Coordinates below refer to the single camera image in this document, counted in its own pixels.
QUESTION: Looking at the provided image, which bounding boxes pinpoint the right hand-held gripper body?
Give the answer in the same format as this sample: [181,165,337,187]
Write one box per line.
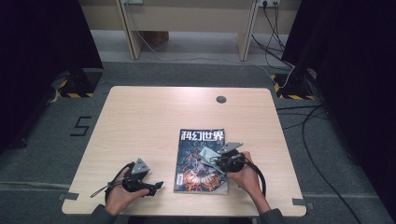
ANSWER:
[216,142,246,174]

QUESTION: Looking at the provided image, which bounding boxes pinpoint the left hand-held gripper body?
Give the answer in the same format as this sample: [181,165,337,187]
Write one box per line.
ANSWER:
[120,158,157,193]

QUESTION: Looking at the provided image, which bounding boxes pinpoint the glossy dark blue magazine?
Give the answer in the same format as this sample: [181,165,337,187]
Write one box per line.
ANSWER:
[173,128,229,196]

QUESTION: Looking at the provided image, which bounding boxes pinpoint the person's right hand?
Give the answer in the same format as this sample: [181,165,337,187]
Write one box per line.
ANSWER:
[226,151,261,200]

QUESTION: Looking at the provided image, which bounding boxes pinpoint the person's left hand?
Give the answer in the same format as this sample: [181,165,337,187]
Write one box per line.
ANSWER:
[105,167,150,217]

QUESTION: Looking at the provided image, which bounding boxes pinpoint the black stand base striped tape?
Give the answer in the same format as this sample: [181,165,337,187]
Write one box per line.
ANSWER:
[270,69,318,101]
[57,68,103,99]

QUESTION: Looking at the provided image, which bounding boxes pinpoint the black curtain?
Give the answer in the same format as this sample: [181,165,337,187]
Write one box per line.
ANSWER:
[0,0,104,155]
[281,0,396,218]

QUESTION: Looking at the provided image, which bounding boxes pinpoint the beige wooden desk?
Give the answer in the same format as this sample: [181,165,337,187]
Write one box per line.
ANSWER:
[115,0,261,62]

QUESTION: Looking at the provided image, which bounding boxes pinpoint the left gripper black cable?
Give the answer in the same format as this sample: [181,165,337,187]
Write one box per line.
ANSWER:
[90,161,136,200]

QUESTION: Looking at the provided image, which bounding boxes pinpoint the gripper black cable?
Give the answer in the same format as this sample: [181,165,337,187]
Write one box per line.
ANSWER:
[90,161,136,200]
[244,157,267,198]

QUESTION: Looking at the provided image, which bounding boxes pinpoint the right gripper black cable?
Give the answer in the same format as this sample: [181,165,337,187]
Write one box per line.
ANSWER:
[244,157,267,198]

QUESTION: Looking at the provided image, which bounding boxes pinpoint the long black floor cable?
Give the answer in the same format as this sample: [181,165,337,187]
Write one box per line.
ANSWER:
[275,105,363,224]

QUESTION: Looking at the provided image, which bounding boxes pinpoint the thin black floor cable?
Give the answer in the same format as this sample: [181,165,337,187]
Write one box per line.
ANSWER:
[276,110,330,131]

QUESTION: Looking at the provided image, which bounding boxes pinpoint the white floor cable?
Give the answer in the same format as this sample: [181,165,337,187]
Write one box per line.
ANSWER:
[134,31,296,89]

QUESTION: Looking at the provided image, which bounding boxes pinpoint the black cables from wall socket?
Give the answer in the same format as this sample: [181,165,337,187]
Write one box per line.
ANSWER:
[251,0,295,69]

